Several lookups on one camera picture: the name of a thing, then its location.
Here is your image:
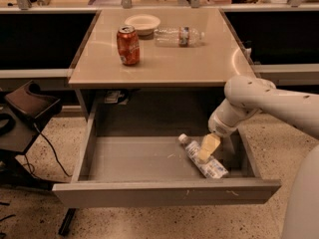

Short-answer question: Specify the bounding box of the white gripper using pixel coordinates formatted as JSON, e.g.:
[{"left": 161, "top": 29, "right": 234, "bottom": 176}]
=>
[{"left": 198, "top": 99, "right": 259, "bottom": 162}]

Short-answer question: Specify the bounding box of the blue labelled plastic bottle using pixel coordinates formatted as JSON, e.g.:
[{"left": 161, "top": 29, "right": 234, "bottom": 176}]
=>
[{"left": 178, "top": 133, "right": 228, "bottom": 178}]

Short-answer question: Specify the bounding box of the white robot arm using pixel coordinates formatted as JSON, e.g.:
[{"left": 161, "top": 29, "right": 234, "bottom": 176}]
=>
[{"left": 208, "top": 75, "right": 319, "bottom": 239}]

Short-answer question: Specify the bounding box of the open grey drawer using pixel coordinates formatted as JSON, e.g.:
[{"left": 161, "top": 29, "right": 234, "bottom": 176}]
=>
[{"left": 53, "top": 94, "right": 281, "bottom": 208}]

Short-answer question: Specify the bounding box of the power strip under counter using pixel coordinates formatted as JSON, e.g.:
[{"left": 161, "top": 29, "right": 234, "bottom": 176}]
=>
[{"left": 104, "top": 90, "right": 128, "bottom": 104}]

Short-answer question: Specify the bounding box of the clear plastic water bottle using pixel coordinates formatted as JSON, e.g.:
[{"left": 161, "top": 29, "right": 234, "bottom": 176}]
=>
[{"left": 154, "top": 27, "right": 205, "bottom": 48}]

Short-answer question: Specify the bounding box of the orange soda can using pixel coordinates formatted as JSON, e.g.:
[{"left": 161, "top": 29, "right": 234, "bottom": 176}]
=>
[{"left": 117, "top": 25, "right": 140, "bottom": 66}]

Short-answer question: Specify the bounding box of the white paper bowl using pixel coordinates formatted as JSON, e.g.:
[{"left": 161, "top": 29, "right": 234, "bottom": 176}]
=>
[{"left": 125, "top": 14, "right": 160, "bottom": 36}]

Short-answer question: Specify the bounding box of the black table leg foot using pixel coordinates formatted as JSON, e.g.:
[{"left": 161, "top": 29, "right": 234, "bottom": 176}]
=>
[{"left": 58, "top": 208, "right": 76, "bottom": 236}]

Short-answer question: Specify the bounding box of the dark brown chair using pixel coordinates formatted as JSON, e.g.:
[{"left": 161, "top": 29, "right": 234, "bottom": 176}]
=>
[{"left": 0, "top": 81, "right": 62, "bottom": 190}]

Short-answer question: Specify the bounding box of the black cable on floor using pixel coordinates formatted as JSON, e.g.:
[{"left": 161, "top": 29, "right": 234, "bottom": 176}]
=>
[{"left": 23, "top": 122, "right": 73, "bottom": 178}]

